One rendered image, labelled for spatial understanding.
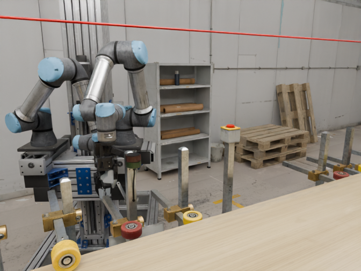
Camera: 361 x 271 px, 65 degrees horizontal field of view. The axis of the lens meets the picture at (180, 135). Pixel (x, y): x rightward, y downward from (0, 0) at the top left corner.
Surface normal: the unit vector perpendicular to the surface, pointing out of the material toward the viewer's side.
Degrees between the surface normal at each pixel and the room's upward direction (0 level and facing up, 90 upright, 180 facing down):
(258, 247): 0
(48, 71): 85
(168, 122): 90
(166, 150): 90
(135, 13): 90
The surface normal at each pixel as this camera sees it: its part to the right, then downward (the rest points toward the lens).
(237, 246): 0.00, -0.97
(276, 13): 0.54, 0.20
